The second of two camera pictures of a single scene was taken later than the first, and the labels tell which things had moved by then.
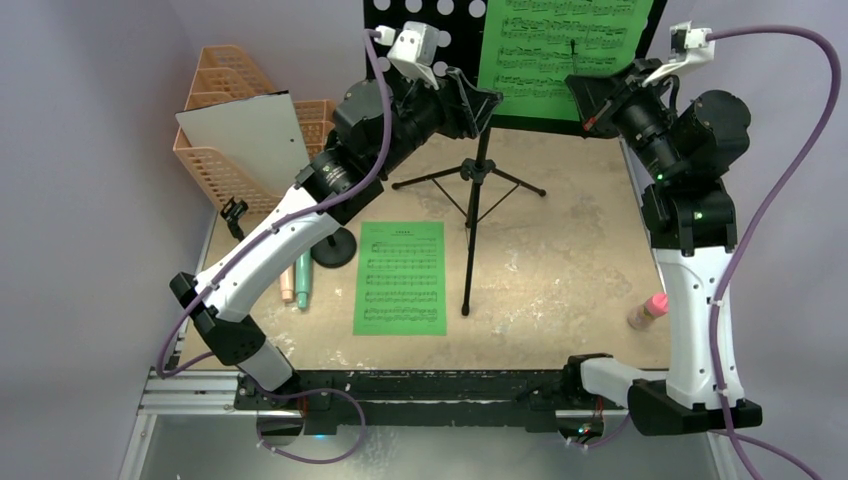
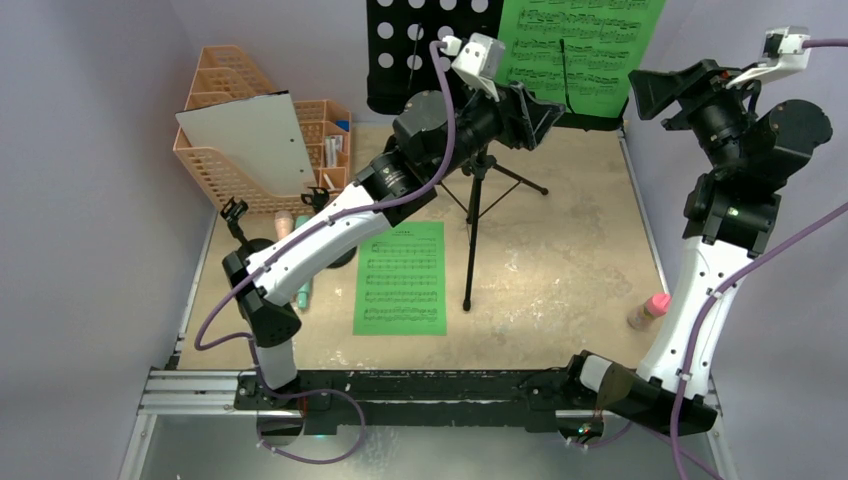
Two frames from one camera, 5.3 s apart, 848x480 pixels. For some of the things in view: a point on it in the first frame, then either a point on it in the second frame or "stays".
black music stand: x=658 y=17 to x=400 y=34
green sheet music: x=400 y=279 stays
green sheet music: x=530 y=47 stays
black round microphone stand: x=232 y=213 stays
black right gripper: x=613 y=108 to x=692 y=95
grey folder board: x=259 y=137 stays
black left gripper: x=476 y=104 to x=534 y=116
